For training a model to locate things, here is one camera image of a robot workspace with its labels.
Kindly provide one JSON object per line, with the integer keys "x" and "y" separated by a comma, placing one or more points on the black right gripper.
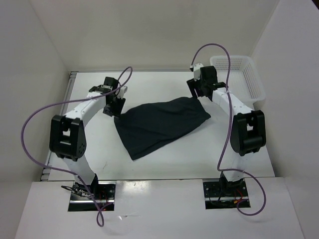
{"x": 193, "y": 85}

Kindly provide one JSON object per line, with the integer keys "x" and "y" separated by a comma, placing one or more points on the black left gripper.
{"x": 117, "y": 112}

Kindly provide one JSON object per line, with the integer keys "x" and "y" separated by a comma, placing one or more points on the dark navy shorts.
{"x": 148, "y": 127}

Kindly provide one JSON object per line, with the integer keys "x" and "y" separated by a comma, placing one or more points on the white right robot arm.
{"x": 246, "y": 133}

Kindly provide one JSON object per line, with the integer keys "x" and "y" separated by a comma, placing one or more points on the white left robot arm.
{"x": 67, "y": 133}

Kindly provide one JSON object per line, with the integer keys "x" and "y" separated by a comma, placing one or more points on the white perforated plastic basket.
{"x": 244, "y": 80}

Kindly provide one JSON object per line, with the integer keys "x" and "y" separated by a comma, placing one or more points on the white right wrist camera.
{"x": 195, "y": 69}

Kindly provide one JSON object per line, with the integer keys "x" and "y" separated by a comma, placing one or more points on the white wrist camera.
{"x": 120, "y": 93}
{"x": 195, "y": 69}

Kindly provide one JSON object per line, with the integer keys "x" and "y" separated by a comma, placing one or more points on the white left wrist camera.
{"x": 120, "y": 93}

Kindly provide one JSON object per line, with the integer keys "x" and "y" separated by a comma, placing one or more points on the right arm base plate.
{"x": 218, "y": 197}

